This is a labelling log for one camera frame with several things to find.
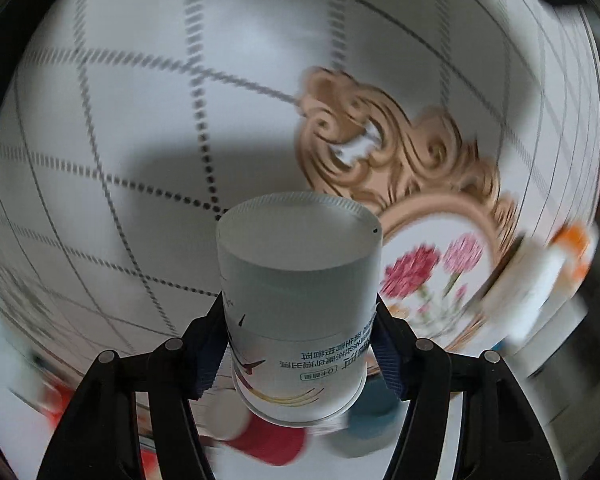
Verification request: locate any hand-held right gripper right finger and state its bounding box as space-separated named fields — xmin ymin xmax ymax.
xmin=372 ymin=295 xmax=564 ymax=480

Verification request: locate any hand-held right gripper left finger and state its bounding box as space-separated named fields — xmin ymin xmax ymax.
xmin=36 ymin=299 xmax=227 ymax=480

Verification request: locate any white medicine bottle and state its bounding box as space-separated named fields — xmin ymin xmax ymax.
xmin=215 ymin=192 xmax=384 ymax=424

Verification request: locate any teal cup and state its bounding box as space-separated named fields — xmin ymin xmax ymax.
xmin=329 ymin=374 xmax=404 ymax=459

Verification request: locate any red cup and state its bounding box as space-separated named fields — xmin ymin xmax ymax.
xmin=229 ymin=411 xmax=309 ymax=464

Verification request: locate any white and orange object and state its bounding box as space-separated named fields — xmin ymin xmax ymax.
xmin=479 ymin=222 xmax=600 ymax=342

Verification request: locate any orange red object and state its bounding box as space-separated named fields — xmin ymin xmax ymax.
xmin=9 ymin=379 xmax=77 ymax=427

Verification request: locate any white grid printed tablecloth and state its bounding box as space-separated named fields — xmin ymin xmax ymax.
xmin=0 ymin=0 xmax=600 ymax=480

